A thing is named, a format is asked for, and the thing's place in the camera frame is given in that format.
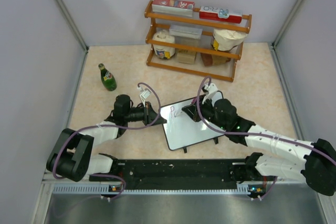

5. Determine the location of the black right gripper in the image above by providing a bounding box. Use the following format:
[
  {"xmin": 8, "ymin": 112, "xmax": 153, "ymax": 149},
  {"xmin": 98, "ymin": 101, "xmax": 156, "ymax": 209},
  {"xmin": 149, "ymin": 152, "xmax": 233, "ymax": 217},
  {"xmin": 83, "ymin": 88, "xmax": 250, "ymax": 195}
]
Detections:
[{"xmin": 183, "ymin": 94, "xmax": 228, "ymax": 131}]

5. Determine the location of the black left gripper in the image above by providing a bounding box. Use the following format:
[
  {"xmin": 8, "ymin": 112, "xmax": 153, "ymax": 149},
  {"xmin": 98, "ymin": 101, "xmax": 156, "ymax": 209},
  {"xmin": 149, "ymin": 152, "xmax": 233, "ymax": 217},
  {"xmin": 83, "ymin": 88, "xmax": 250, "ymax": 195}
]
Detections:
[{"xmin": 125, "ymin": 101, "xmax": 166, "ymax": 126}]

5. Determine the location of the white marker pen magenta cap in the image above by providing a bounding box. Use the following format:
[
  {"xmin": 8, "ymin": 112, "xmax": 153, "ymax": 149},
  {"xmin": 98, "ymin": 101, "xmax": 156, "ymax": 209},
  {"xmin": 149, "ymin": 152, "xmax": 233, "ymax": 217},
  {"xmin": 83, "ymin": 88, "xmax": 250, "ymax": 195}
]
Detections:
[{"xmin": 173, "ymin": 97, "xmax": 196, "ymax": 117}]

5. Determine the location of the white whiteboard black frame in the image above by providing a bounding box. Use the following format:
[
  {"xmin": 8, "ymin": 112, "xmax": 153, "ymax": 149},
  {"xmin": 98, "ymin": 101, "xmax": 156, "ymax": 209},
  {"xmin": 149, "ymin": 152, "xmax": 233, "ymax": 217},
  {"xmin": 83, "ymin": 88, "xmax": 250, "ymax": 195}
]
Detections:
[{"xmin": 160, "ymin": 98, "xmax": 222, "ymax": 151}]

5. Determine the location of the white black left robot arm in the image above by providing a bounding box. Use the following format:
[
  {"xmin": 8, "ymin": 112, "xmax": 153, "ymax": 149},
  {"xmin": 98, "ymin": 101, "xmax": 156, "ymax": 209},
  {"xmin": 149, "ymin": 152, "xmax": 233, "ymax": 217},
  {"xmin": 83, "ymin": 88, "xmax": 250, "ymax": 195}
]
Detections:
[{"xmin": 46, "ymin": 94, "xmax": 167, "ymax": 182}]

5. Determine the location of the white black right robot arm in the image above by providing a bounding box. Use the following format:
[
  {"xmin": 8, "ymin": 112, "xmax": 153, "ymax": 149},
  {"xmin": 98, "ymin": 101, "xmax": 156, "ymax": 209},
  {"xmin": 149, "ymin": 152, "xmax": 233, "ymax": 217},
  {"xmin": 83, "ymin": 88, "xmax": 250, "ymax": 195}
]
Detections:
[{"xmin": 182, "ymin": 99, "xmax": 335, "ymax": 196}]

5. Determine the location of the tan cardboard box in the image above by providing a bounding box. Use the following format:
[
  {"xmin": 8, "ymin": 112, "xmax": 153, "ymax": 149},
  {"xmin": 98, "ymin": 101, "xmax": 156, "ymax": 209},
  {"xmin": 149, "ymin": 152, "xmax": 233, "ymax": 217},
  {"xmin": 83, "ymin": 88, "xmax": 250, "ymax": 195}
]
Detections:
[{"xmin": 176, "ymin": 49, "xmax": 197, "ymax": 65}]

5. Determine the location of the brown bread package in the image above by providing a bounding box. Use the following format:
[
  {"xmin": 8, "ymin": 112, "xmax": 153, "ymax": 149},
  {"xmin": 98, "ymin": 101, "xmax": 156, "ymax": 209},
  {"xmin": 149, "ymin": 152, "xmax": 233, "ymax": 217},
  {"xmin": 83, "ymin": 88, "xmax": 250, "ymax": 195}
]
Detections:
[{"xmin": 201, "ymin": 53, "xmax": 231, "ymax": 67}]

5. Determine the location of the green glass bottle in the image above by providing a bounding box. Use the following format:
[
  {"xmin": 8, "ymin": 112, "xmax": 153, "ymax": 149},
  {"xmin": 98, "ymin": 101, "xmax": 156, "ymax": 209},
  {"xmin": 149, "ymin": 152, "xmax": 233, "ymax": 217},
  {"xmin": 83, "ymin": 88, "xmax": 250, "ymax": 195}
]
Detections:
[{"xmin": 98, "ymin": 63, "xmax": 117, "ymax": 91}]

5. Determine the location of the orange wooden shelf rack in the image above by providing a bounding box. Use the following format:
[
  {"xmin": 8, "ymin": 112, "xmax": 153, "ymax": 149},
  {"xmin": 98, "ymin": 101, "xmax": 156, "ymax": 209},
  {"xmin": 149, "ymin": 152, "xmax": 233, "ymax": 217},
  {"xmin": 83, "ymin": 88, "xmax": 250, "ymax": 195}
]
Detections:
[{"xmin": 144, "ymin": 0, "xmax": 253, "ymax": 82}]

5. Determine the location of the clear plastic container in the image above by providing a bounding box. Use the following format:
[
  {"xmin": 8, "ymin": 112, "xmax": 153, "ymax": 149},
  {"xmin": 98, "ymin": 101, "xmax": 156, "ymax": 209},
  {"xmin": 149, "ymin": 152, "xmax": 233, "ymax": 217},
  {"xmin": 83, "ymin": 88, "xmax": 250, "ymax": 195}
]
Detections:
[{"xmin": 169, "ymin": 25, "xmax": 203, "ymax": 47}]

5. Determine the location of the white wrapped jar right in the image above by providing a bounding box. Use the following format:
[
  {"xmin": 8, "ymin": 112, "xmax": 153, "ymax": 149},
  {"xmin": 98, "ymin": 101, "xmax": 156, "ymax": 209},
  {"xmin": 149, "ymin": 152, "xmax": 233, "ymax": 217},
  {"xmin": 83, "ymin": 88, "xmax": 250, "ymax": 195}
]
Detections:
[{"xmin": 211, "ymin": 29, "xmax": 248, "ymax": 51}]

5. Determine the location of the red white box right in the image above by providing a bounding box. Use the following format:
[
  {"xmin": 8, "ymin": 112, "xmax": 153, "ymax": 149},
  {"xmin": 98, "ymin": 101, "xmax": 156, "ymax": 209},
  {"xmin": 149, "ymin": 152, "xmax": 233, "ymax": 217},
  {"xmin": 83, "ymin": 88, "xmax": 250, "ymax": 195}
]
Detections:
[{"xmin": 199, "ymin": 6, "xmax": 243, "ymax": 24}]

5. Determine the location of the red white box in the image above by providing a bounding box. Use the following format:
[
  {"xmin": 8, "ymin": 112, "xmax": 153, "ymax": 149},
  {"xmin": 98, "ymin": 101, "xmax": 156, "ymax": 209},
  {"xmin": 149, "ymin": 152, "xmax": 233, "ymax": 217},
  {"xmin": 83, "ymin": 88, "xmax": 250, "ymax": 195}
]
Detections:
[
  {"xmin": 152, "ymin": 0, "xmax": 195, "ymax": 17},
  {"xmin": 199, "ymin": 6, "xmax": 243, "ymax": 24}
]

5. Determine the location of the red white box left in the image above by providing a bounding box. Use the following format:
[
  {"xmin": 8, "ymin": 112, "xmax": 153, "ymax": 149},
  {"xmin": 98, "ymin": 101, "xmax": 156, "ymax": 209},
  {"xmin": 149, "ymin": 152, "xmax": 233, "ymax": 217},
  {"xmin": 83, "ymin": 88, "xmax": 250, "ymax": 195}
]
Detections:
[{"xmin": 152, "ymin": 0, "xmax": 195, "ymax": 17}]

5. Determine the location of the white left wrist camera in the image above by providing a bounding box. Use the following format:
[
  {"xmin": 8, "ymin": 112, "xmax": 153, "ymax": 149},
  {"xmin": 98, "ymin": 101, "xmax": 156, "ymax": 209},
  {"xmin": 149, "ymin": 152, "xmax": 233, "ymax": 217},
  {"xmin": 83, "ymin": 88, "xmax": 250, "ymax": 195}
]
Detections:
[{"xmin": 137, "ymin": 86, "xmax": 152, "ymax": 106}]

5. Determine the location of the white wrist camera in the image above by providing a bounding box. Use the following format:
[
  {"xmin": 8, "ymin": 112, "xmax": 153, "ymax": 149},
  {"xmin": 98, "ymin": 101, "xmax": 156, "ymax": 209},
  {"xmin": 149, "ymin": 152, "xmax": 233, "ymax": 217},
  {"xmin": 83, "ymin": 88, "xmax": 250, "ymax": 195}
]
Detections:
[
  {"xmin": 202, "ymin": 82, "xmax": 218, "ymax": 104},
  {"xmin": 137, "ymin": 86, "xmax": 152, "ymax": 106}
]

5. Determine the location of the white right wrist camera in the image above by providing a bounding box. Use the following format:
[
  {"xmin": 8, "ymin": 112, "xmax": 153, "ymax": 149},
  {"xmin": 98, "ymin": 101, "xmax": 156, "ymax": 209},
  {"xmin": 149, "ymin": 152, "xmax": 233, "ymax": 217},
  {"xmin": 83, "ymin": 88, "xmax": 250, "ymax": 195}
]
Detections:
[{"xmin": 202, "ymin": 82, "xmax": 218, "ymax": 104}]

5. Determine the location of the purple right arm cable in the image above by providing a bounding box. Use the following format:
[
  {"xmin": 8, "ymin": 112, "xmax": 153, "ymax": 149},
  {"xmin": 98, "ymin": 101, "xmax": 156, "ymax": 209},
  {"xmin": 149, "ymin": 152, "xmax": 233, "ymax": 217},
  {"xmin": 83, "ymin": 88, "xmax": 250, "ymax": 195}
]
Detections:
[{"xmin": 196, "ymin": 76, "xmax": 336, "ymax": 163}]

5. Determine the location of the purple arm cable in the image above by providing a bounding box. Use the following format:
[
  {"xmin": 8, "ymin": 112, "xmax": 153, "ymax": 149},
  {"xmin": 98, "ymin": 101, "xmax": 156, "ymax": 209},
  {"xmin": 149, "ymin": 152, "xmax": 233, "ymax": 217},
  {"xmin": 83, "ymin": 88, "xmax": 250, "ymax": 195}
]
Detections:
[
  {"xmin": 196, "ymin": 76, "xmax": 336, "ymax": 163},
  {"xmin": 52, "ymin": 82, "xmax": 161, "ymax": 200}
]

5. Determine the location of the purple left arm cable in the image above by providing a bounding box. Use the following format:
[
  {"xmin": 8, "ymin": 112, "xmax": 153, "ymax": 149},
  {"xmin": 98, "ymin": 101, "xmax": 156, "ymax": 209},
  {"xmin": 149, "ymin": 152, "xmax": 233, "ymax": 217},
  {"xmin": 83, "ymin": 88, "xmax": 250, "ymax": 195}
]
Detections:
[{"xmin": 52, "ymin": 82, "xmax": 161, "ymax": 200}]

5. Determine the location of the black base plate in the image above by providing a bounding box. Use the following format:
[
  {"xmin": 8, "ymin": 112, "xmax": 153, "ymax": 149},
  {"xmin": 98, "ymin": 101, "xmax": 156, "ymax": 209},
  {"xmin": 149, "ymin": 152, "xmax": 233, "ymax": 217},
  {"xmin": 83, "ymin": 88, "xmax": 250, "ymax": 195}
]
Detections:
[{"xmin": 89, "ymin": 158, "xmax": 266, "ymax": 190}]

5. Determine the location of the grey slotted cable duct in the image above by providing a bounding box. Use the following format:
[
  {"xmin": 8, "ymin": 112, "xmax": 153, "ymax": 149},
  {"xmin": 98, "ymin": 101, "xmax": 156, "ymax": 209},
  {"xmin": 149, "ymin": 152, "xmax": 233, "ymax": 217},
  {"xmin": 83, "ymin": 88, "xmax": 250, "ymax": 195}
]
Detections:
[{"xmin": 52, "ymin": 184, "xmax": 265, "ymax": 195}]

